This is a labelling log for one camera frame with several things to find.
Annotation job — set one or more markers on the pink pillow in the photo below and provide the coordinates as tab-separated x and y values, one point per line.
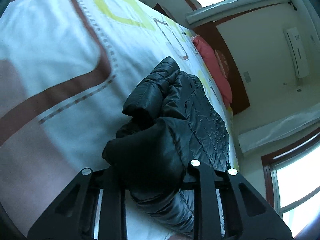
212	55

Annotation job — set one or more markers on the white curtain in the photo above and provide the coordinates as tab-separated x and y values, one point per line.
237	7
275	132

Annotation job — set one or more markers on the black quilted puffer jacket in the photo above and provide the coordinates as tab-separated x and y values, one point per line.
160	130

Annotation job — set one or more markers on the small brown cushion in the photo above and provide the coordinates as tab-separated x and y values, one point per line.
222	62

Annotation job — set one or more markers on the white wall outlet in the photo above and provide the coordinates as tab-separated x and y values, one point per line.
247	77

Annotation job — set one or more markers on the bed with patterned sheet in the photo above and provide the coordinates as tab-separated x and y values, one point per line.
50	42

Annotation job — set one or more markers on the large window with brown frame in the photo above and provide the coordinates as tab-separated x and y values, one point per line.
297	180

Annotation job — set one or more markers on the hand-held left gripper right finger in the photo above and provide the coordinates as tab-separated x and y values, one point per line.
206	180

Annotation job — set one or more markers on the white wall air conditioner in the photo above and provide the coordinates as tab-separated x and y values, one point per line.
296	52

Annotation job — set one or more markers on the brown wooden headboard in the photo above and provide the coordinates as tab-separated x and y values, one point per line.
237	85

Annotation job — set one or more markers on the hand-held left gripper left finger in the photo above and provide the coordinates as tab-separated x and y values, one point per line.
113	205

